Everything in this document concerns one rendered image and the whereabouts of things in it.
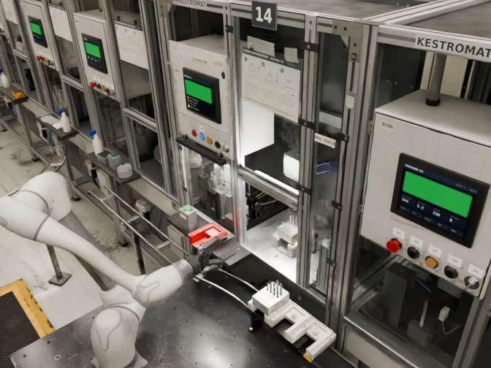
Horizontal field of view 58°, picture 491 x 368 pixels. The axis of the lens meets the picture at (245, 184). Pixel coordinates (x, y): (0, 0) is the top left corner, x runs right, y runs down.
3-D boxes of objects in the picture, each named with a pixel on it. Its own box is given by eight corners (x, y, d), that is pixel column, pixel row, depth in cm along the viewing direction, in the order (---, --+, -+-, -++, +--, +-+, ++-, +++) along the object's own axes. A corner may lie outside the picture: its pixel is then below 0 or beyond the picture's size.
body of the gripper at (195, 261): (194, 281, 173) (213, 270, 178) (193, 264, 169) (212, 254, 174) (183, 271, 178) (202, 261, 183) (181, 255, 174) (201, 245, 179)
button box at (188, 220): (180, 226, 233) (177, 208, 227) (192, 220, 238) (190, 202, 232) (188, 233, 228) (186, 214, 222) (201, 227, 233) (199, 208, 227)
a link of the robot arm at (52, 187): (116, 336, 196) (132, 299, 215) (147, 328, 191) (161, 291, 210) (1, 199, 164) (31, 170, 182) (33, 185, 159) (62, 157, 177)
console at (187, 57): (174, 134, 223) (163, 41, 200) (219, 119, 239) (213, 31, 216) (227, 163, 196) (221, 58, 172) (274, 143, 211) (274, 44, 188)
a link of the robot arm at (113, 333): (90, 369, 180) (78, 332, 169) (107, 334, 196) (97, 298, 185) (128, 373, 179) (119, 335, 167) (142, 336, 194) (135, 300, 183)
